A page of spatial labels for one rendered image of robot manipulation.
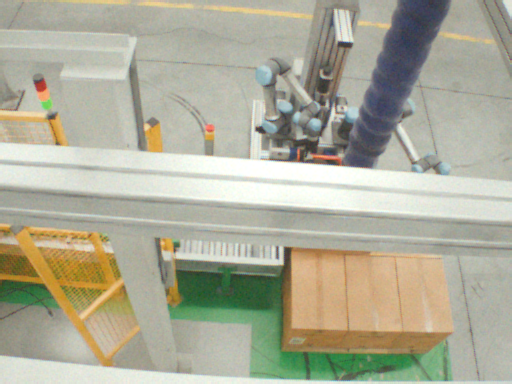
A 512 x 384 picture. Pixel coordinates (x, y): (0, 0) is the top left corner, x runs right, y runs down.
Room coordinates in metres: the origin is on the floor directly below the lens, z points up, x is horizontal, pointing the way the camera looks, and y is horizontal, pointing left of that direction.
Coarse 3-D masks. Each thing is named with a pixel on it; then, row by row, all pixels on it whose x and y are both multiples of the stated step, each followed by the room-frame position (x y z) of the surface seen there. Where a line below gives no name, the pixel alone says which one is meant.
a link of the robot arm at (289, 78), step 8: (280, 64) 2.47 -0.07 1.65; (288, 64) 2.52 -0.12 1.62; (288, 72) 2.48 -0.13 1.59; (288, 80) 2.45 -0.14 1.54; (296, 80) 2.46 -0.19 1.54; (296, 88) 2.42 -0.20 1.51; (296, 96) 2.41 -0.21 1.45; (304, 96) 2.40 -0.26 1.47; (304, 104) 2.38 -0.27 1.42; (312, 104) 2.38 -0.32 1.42; (312, 112) 2.33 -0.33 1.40
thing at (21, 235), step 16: (160, 128) 1.46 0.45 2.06; (160, 144) 1.45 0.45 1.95; (16, 240) 0.81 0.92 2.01; (80, 240) 1.02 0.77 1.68; (96, 240) 1.08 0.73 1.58; (32, 256) 0.80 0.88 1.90; (48, 256) 0.87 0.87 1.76; (48, 272) 0.82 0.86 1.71; (48, 288) 0.80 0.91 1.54; (96, 288) 0.99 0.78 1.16; (112, 288) 1.06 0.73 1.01; (176, 288) 1.45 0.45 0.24; (64, 304) 0.80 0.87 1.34; (96, 304) 0.95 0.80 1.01; (176, 304) 1.41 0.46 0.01; (80, 320) 0.82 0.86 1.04; (96, 320) 0.91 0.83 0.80; (112, 320) 1.00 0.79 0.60; (128, 336) 1.04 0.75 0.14; (96, 352) 0.80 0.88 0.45; (112, 352) 0.90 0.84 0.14
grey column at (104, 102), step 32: (128, 64) 0.84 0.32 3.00; (96, 96) 0.78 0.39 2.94; (128, 96) 0.88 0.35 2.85; (96, 128) 0.78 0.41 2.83; (128, 128) 0.84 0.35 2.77; (128, 256) 0.78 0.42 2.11; (160, 256) 0.91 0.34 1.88; (128, 288) 0.78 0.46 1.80; (160, 288) 0.87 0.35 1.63; (160, 320) 0.79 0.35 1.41; (160, 352) 0.78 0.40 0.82
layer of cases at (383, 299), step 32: (288, 256) 1.78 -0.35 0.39; (320, 256) 1.74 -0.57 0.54; (352, 256) 1.77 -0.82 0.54; (384, 256) 1.81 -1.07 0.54; (416, 256) 1.84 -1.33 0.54; (288, 288) 1.51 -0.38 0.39; (320, 288) 1.48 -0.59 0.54; (352, 288) 1.51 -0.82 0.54; (384, 288) 1.54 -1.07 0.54; (416, 288) 1.57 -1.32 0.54; (288, 320) 1.26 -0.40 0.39; (320, 320) 1.24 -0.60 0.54; (352, 320) 1.26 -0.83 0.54; (384, 320) 1.29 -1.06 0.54; (416, 320) 1.32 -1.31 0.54; (448, 320) 1.34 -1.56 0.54
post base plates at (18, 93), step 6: (6, 84) 3.33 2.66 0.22; (12, 90) 3.34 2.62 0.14; (18, 90) 3.42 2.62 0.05; (24, 90) 3.47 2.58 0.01; (0, 96) 3.25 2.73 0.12; (12, 96) 3.33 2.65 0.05; (18, 96) 3.34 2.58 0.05; (0, 102) 3.21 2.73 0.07; (6, 102) 3.25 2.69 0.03; (12, 102) 3.26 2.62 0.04; (18, 102) 3.28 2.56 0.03; (0, 108) 3.16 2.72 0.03; (6, 108) 3.17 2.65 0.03; (12, 108) 3.18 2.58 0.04
